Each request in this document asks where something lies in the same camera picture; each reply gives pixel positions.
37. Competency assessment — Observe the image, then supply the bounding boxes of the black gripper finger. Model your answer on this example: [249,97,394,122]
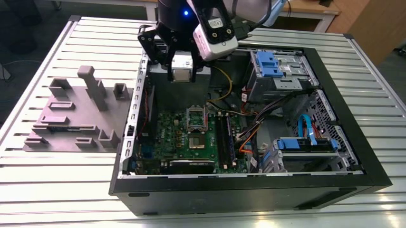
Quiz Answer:
[138,25,175,83]
[186,43,205,83]

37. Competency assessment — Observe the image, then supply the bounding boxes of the silver CPU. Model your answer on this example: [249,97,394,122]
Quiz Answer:
[173,68,193,83]

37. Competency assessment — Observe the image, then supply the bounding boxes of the grey power supply unit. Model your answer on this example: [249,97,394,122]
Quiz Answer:
[147,49,213,112]

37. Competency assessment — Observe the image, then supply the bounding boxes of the grey metal drive cage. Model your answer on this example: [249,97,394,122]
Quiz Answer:
[246,50,320,102]

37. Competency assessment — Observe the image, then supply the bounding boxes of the black RAM slot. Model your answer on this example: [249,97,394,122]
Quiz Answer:
[214,112,225,168]

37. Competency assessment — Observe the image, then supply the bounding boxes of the green motherboard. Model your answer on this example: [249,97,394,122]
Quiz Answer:
[131,111,252,175]

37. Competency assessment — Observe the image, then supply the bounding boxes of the installed RAM stick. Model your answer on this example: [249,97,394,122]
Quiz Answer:
[222,113,238,168]

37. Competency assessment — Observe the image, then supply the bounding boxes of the black graphics card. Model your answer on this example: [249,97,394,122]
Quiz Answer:
[161,158,217,175]

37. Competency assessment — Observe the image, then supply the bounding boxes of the hard disk in blue carrier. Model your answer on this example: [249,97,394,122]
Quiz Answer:
[276,138,340,154]

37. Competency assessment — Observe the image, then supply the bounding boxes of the RAM stick with gold contacts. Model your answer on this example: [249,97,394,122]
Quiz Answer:
[46,126,97,133]

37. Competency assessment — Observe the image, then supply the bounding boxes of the grey metal disk bay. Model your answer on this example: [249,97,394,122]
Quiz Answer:
[258,137,362,174]

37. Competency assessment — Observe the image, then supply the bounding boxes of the grey parts rack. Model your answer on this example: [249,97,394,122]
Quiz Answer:
[23,65,135,153]

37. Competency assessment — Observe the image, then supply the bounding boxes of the black PC case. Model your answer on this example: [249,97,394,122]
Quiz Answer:
[109,38,394,216]

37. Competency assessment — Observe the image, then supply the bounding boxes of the wooden cabinet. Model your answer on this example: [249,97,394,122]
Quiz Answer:
[326,0,406,68]

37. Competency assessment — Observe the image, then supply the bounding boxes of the yellow wire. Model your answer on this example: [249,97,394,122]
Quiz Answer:
[207,66,234,102]

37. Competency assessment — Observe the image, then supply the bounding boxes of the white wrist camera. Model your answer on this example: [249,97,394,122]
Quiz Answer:
[186,0,239,62]

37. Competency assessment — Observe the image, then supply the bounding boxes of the black camera cable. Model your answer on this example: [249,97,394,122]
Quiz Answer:
[233,0,277,40]

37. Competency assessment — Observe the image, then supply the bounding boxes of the red twisted wire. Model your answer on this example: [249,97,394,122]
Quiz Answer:
[143,91,153,135]

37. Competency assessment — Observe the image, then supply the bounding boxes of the large blue drive bracket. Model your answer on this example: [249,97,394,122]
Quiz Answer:
[257,51,280,69]

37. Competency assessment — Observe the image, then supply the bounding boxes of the black wire bundle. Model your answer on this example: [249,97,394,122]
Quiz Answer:
[238,89,318,141]

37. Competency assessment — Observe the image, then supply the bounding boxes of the orange wires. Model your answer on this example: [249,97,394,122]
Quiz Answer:
[237,133,260,156]

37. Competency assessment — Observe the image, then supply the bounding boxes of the wooden desk white frame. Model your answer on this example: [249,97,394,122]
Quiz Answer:
[142,0,342,33]

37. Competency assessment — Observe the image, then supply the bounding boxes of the blue flat wire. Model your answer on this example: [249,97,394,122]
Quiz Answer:
[298,114,318,146]

